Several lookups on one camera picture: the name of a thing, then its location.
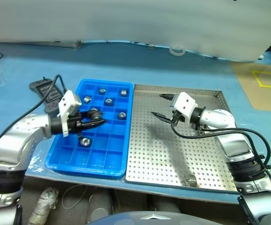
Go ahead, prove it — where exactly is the brown mat with yellow tape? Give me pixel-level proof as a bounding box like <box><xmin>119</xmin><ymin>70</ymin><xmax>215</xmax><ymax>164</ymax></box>
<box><xmin>228</xmin><ymin>61</ymin><xmax>271</xmax><ymax>113</ymax></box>

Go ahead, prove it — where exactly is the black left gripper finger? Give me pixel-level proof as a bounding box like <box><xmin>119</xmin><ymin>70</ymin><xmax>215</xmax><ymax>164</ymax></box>
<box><xmin>86</xmin><ymin>111</ymin><xmax>103</xmax><ymax>120</ymax></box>
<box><xmin>81</xmin><ymin>119</ymin><xmax>106</xmax><ymax>130</ymax></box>

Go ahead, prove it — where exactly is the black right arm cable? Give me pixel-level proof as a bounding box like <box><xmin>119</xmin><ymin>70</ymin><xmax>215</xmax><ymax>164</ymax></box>
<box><xmin>170</xmin><ymin>117</ymin><xmax>271</xmax><ymax>200</ymax></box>

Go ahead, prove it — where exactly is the thin grey wire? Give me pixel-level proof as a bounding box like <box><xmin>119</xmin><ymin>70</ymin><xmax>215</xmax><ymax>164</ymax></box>
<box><xmin>61</xmin><ymin>184</ymin><xmax>90</xmax><ymax>209</ymax></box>

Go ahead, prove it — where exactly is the dark rounded shape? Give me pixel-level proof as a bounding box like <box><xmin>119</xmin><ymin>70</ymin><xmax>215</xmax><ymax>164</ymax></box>
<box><xmin>86</xmin><ymin>188</ymin><xmax>114</xmax><ymax>223</ymax></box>
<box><xmin>149</xmin><ymin>195</ymin><xmax>182</xmax><ymax>214</ymax></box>

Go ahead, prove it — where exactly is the grey power strip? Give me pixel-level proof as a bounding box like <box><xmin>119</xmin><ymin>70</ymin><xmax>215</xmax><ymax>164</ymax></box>
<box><xmin>0</xmin><ymin>40</ymin><xmax>82</xmax><ymax>49</ymax></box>

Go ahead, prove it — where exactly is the black remote controller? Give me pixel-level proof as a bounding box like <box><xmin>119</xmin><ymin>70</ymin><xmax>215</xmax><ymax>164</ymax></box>
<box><xmin>29</xmin><ymin>78</ymin><xmax>67</xmax><ymax>113</ymax></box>

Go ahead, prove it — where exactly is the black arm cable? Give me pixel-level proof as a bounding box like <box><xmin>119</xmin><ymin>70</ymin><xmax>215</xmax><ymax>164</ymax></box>
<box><xmin>170</xmin><ymin>117</ymin><xmax>271</xmax><ymax>200</ymax></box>
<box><xmin>0</xmin><ymin>74</ymin><xmax>68</xmax><ymax>169</ymax></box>

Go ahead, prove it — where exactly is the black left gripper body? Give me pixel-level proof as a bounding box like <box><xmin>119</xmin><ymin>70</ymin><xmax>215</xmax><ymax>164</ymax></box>
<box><xmin>67</xmin><ymin>111</ymin><xmax>89</xmax><ymax>140</ymax></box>

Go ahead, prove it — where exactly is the white backdrop sheet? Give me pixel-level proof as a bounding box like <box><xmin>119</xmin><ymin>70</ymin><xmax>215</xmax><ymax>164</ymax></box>
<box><xmin>0</xmin><ymin>0</ymin><xmax>271</xmax><ymax>63</ymax></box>

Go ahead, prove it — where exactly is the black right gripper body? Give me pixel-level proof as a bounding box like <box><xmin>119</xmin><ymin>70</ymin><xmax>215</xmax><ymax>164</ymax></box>
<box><xmin>170</xmin><ymin>110</ymin><xmax>185</xmax><ymax>125</ymax></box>

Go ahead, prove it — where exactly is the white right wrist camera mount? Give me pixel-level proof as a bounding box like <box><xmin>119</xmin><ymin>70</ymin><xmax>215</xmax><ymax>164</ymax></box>
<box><xmin>170</xmin><ymin>92</ymin><xmax>198</xmax><ymax>124</ymax></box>

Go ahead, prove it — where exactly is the grey wrapped pipe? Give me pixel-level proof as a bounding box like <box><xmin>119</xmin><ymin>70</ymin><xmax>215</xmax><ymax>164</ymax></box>
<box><xmin>27</xmin><ymin>187</ymin><xmax>60</xmax><ymax>225</ymax></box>

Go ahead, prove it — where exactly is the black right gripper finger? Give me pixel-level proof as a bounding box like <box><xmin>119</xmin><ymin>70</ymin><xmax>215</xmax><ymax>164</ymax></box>
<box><xmin>150</xmin><ymin>112</ymin><xmax>173</xmax><ymax>123</ymax></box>
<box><xmin>159</xmin><ymin>93</ymin><xmax>175</xmax><ymax>102</ymax></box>

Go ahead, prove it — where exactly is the perforated metal tray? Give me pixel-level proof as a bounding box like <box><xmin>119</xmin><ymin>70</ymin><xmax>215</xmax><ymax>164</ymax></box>
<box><xmin>125</xmin><ymin>83</ymin><xmax>239</xmax><ymax>194</ymax></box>

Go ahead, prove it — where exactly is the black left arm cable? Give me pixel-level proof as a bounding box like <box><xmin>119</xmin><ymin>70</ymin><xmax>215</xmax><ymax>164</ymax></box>
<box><xmin>0</xmin><ymin>74</ymin><xmax>68</xmax><ymax>169</ymax></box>

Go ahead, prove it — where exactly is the white plastic ring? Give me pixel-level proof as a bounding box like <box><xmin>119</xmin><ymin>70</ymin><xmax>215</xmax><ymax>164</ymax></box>
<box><xmin>169</xmin><ymin>46</ymin><xmax>186</xmax><ymax>57</ymax></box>

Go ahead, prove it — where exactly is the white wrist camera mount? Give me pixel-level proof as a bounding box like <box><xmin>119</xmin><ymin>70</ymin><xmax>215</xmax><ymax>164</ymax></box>
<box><xmin>57</xmin><ymin>90</ymin><xmax>82</xmax><ymax>138</ymax></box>
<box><xmin>170</xmin><ymin>92</ymin><xmax>198</xmax><ymax>124</ymax></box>

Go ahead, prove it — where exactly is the dark blue robot torso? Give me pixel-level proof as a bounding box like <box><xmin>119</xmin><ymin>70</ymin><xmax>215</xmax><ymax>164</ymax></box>
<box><xmin>88</xmin><ymin>210</ymin><xmax>211</xmax><ymax>225</ymax></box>

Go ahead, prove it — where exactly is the blue compartment tray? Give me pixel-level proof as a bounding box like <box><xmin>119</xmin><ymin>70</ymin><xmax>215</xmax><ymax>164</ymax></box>
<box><xmin>44</xmin><ymin>78</ymin><xmax>134</xmax><ymax>180</ymax></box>

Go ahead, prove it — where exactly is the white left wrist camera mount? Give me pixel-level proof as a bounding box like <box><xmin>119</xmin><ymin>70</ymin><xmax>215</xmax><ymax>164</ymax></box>
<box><xmin>57</xmin><ymin>90</ymin><xmax>82</xmax><ymax>138</ymax></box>

